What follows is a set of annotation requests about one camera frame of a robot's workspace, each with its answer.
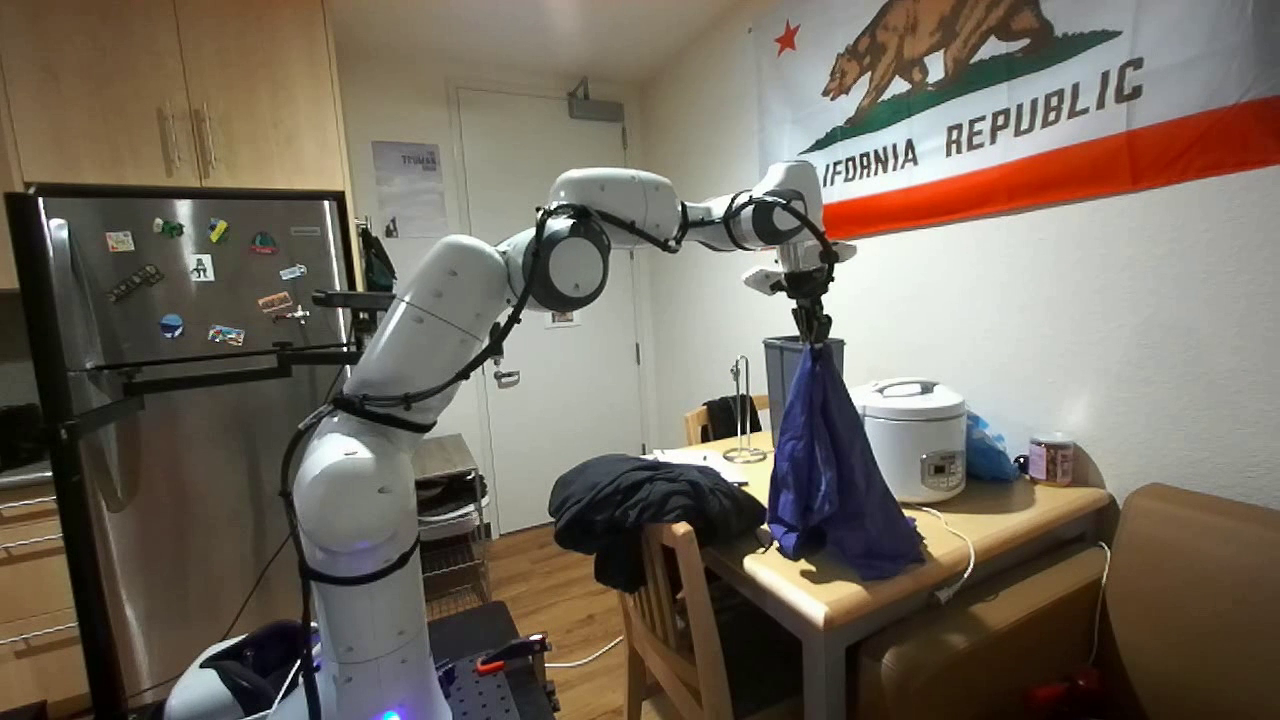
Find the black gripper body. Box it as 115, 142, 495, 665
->
781, 266, 842, 314

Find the blue t-shirt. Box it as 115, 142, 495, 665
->
766, 331, 932, 583

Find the wooden chair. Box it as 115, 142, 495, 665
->
679, 390, 775, 452
616, 516, 739, 720

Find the white rice cooker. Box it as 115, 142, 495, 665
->
851, 374, 973, 510

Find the blue plastic bag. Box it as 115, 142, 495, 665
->
959, 407, 1028, 488

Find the light wooden table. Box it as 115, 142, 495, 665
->
643, 426, 1122, 720

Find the white door with closer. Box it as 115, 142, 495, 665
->
450, 86, 652, 540

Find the black jacket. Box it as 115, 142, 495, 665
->
544, 447, 773, 598

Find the California Republic flag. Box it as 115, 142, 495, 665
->
753, 0, 1280, 249

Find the grey door closer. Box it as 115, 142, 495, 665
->
565, 74, 631, 127

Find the metal shelf cart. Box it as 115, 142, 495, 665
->
406, 426, 495, 591

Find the black hanging bag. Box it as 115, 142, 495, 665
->
354, 219, 406, 300

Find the orange black clamp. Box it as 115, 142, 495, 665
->
469, 630, 557, 678

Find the red object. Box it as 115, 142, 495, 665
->
1022, 666, 1111, 720

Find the brown armchair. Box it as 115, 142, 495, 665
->
851, 481, 1280, 720

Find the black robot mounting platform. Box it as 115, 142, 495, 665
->
422, 595, 560, 720

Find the long dark magnet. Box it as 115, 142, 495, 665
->
105, 262, 174, 307

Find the stainless steel refrigerator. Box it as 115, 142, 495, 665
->
6, 185, 360, 713

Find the white rounded bag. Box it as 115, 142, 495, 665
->
164, 619, 320, 720

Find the wooden drawer unit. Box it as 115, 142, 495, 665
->
0, 455, 98, 714

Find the white rice cooker cable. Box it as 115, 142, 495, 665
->
916, 498, 989, 609

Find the white floor cable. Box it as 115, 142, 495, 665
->
544, 630, 630, 678

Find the white paper wall notice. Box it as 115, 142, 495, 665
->
369, 137, 450, 249

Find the black bar-shaped stereo camera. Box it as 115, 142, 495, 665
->
308, 285, 402, 314

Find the wooden wall cabinet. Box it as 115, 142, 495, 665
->
0, 0, 354, 190

